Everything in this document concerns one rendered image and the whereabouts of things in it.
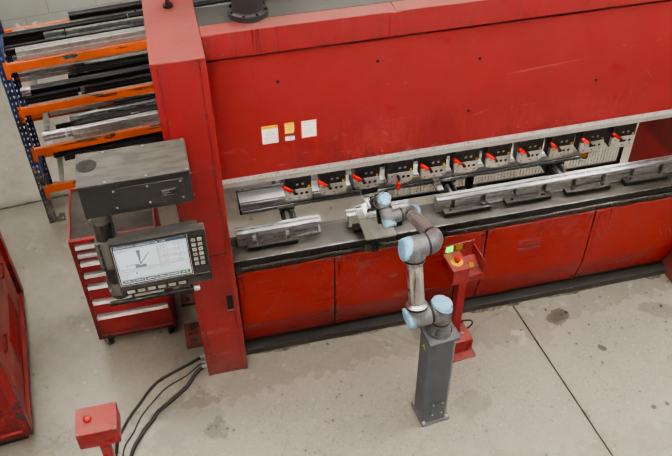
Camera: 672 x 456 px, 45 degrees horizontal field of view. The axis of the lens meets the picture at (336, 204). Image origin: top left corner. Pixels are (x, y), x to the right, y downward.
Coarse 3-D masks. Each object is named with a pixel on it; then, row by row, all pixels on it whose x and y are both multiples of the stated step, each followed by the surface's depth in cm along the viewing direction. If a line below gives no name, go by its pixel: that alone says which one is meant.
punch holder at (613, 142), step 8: (608, 128) 491; (616, 128) 484; (624, 128) 486; (632, 128) 487; (608, 136) 493; (624, 136) 490; (632, 136) 491; (608, 144) 494; (616, 144) 493; (624, 144) 494
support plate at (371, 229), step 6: (360, 210) 481; (360, 216) 477; (360, 222) 473; (366, 222) 473; (372, 222) 473; (366, 228) 469; (372, 228) 469; (378, 228) 469; (384, 228) 469; (390, 228) 469; (366, 234) 466; (372, 234) 465; (378, 234) 465; (384, 234) 465; (390, 234) 465; (396, 234) 465; (366, 240) 463
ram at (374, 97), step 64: (256, 64) 398; (320, 64) 407; (384, 64) 416; (448, 64) 425; (512, 64) 435; (576, 64) 445; (640, 64) 456; (256, 128) 423; (320, 128) 433; (384, 128) 443; (448, 128) 454; (512, 128) 465
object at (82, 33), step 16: (208, 0) 579; (224, 0) 578; (80, 16) 568; (96, 16) 568; (112, 16) 563; (128, 16) 563; (16, 32) 548; (32, 32) 548; (48, 32) 548; (64, 32) 552; (80, 32) 554; (96, 32) 552; (112, 32) 548; (128, 32) 547; (144, 32) 551; (16, 48) 533; (32, 48) 533; (48, 48) 536; (64, 48) 540; (80, 48) 543
